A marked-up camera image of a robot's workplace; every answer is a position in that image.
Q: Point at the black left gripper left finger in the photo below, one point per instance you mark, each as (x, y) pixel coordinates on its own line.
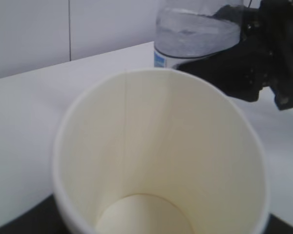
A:
(42, 219)

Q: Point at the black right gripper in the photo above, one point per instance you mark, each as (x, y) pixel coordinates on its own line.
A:
(262, 58)

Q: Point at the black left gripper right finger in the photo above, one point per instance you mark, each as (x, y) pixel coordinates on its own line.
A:
(280, 221)

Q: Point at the clear red-label water bottle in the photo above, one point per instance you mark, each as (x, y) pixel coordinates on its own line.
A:
(187, 30)

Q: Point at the white paper cup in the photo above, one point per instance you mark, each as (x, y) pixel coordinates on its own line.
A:
(158, 151)

